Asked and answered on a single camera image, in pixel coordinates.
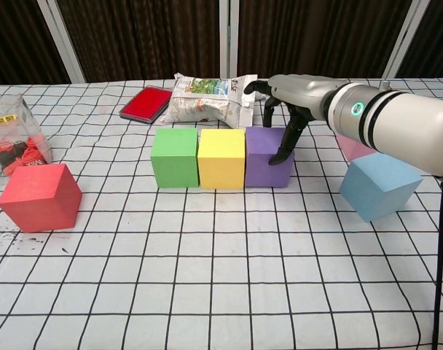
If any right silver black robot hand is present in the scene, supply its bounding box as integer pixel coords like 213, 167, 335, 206
243, 74, 337, 167

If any purple foam cube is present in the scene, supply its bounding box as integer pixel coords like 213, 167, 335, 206
245, 126, 295, 189

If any yellow foam cube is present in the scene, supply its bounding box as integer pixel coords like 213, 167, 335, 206
197, 128, 246, 190

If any green foam cube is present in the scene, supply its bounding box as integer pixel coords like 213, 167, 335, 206
150, 128, 200, 190

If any red foam cube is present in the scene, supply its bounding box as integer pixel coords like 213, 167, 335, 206
0, 163, 83, 233

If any dark brown partition panel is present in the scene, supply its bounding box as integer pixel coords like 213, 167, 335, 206
57, 0, 222, 83
237, 0, 414, 79
396, 0, 443, 79
0, 0, 71, 87

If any pink foam cube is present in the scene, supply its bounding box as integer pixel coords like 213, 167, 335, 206
336, 133, 377, 162

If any crumpled white snack bag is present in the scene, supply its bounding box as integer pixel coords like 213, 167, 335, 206
159, 72, 259, 131

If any blue foam cube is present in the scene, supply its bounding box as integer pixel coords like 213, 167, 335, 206
338, 152, 423, 223

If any red ink pad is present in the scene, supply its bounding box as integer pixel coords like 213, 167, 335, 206
118, 85, 173, 125

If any plastic bag of small items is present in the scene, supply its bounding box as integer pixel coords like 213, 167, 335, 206
0, 93, 54, 178

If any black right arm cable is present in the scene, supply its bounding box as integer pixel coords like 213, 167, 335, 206
431, 174, 443, 350

